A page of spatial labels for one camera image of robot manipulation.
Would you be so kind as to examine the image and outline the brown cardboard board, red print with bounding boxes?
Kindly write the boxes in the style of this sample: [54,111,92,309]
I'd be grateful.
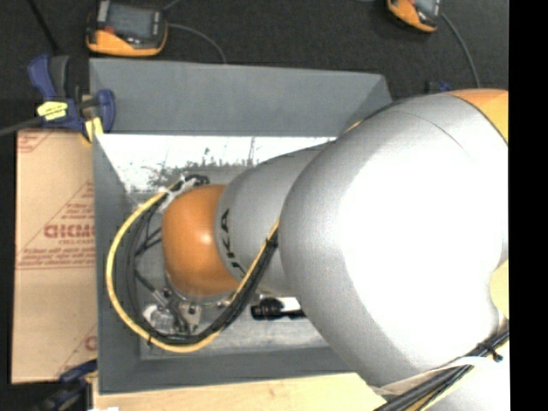
[10,128,100,385]

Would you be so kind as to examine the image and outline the grey metal bin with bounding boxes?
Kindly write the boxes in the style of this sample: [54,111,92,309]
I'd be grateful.
[88,57,393,394]

